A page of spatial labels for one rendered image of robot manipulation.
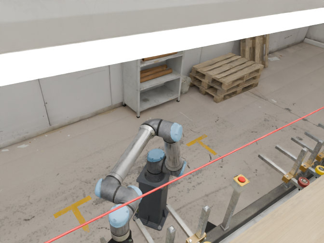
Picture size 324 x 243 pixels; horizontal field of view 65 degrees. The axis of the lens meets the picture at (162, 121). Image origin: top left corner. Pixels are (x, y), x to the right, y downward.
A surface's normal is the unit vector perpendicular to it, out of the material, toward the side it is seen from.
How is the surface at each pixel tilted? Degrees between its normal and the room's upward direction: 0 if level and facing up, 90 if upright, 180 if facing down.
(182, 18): 90
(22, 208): 0
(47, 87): 90
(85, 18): 90
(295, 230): 0
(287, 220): 0
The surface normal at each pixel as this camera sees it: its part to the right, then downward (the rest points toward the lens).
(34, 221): 0.06, -0.80
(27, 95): 0.63, 0.49
